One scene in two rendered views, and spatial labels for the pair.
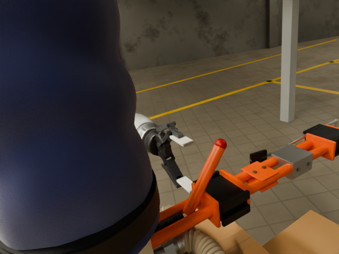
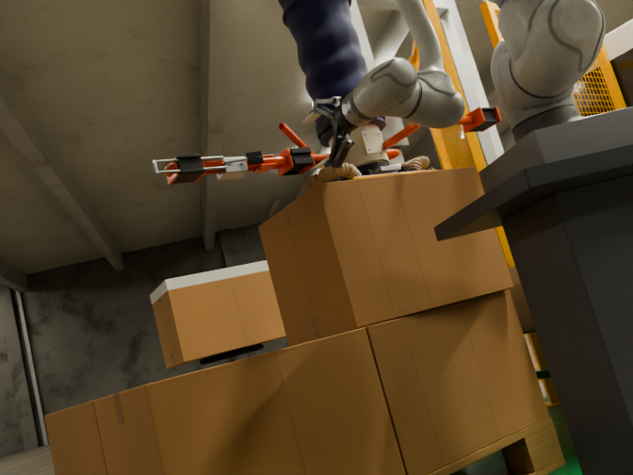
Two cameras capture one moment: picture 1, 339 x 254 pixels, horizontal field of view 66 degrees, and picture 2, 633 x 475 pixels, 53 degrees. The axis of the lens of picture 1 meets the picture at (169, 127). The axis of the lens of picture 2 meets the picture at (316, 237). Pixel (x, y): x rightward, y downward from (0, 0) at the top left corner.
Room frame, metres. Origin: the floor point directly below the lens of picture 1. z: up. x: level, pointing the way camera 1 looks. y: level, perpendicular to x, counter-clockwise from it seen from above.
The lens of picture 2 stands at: (2.25, -0.36, 0.53)
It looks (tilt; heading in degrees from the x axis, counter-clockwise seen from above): 9 degrees up; 171
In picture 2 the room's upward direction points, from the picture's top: 15 degrees counter-clockwise
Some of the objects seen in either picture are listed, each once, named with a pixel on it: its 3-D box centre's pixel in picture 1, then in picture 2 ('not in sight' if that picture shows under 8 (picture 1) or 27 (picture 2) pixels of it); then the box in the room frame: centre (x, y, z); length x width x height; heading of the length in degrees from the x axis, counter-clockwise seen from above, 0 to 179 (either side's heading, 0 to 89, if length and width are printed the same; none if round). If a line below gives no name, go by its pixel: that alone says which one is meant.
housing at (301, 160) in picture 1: (291, 161); (231, 168); (0.52, -0.27, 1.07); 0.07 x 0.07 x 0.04; 26
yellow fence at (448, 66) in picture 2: not in sight; (473, 203); (-0.99, 1.02, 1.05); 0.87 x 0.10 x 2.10; 170
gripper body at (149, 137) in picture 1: (161, 145); (344, 119); (0.70, 0.03, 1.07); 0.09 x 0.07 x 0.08; 25
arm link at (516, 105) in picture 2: not in sight; (529, 76); (0.88, 0.46, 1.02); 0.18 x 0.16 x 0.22; 172
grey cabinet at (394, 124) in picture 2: not in sight; (386, 122); (-1.03, 0.70, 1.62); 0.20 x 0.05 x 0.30; 118
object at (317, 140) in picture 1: (329, 141); (185, 170); (0.57, -0.40, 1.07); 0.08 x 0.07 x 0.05; 116
